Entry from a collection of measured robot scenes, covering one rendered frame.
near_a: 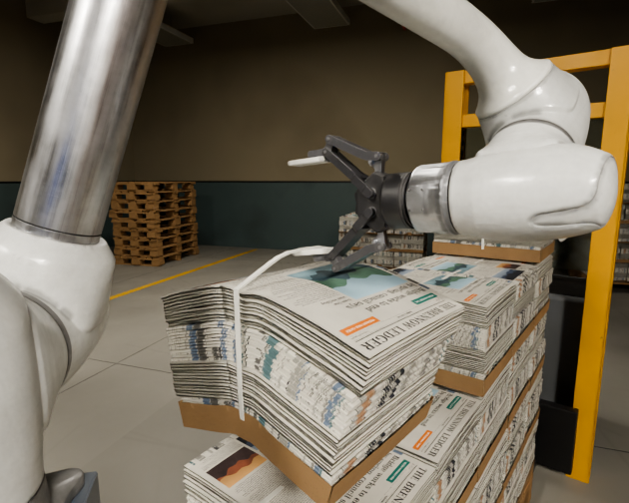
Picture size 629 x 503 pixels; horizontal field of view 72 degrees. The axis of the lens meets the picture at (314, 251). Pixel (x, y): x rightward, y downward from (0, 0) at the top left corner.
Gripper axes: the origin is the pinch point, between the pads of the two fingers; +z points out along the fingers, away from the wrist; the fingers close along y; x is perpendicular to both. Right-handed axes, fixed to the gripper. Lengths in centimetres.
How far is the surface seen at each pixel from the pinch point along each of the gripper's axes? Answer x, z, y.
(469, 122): 157, 29, -36
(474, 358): 47, -11, 38
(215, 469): -8.7, 16.4, 46.4
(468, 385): 47, -10, 45
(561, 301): 173, -8, 50
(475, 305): 47, -11, 25
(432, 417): 32, -7, 47
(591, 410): 160, -22, 95
